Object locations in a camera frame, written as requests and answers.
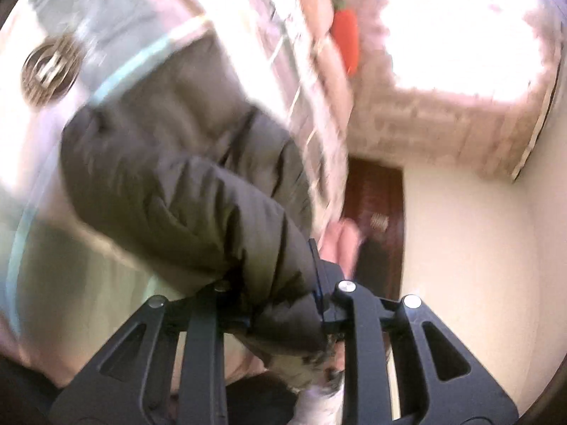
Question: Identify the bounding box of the olive hooded puffer jacket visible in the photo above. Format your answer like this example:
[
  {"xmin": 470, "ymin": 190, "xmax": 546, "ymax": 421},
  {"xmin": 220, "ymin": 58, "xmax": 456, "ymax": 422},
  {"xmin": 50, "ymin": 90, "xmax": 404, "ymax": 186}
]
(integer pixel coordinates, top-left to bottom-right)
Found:
[{"xmin": 60, "ymin": 34, "xmax": 347, "ymax": 392}]

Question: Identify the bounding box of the round brown patterned disc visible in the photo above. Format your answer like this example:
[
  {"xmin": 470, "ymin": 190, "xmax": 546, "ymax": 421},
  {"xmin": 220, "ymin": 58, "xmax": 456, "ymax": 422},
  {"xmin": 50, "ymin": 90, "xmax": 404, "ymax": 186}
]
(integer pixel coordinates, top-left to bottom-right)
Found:
[{"xmin": 20, "ymin": 36, "xmax": 86, "ymax": 108}]

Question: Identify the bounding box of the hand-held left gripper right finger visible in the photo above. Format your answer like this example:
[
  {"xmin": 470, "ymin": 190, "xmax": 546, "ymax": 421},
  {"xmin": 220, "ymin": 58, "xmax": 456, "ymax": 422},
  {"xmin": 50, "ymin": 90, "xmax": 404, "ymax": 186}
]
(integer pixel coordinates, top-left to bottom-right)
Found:
[{"xmin": 308, "ymin": 238, "xmax": 520, "ymax": 425}]

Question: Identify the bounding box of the folded pink blanket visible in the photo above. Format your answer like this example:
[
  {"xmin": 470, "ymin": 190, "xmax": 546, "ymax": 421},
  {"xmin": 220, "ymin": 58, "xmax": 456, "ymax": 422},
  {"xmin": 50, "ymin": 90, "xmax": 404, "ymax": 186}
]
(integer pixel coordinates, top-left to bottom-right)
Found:
[{"xmin": 320, "ymin": 220, "xmax": 367, "ymax": 276}]

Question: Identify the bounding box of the dark wooden headboard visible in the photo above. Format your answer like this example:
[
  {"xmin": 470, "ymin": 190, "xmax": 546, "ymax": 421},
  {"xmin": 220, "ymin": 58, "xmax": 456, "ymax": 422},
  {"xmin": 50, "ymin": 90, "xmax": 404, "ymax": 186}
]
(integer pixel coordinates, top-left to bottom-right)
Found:
[{"xmin": 342, "ymin": 156, "xmax": 406, "ymax": 302}]

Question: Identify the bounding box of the window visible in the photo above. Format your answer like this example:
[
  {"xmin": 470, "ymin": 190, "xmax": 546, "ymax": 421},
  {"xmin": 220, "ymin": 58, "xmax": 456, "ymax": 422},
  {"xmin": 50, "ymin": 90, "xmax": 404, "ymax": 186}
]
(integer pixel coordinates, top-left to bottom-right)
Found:
[{"xmin": 384, "ymin": 0, "xmax": 551, "ymax": 95}]

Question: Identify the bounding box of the sheer floral lace curtain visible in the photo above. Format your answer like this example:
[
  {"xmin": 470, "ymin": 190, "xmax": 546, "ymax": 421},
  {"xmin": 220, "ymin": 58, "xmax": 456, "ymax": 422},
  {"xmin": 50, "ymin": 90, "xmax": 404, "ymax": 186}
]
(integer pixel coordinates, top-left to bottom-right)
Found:
[{"xmin": 343, "ymin": 0, "xmax": 560, "ymax": 183}]

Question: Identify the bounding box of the orange carrot plush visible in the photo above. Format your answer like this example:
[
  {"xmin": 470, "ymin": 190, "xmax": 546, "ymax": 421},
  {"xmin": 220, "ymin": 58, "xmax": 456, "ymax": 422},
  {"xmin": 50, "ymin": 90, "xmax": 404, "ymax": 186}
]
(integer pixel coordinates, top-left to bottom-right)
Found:
[{"xmin": 329, "ymin": 0, "xmax": 363, "ymax": 77}]

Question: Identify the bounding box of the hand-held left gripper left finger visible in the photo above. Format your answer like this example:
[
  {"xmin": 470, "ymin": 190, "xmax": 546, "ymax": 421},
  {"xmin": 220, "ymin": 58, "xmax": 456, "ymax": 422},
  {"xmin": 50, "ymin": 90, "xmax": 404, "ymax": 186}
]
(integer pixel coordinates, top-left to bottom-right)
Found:
[{"xmin": 48, "ymin": 280, "xmax": 254, "ymax": 425}]

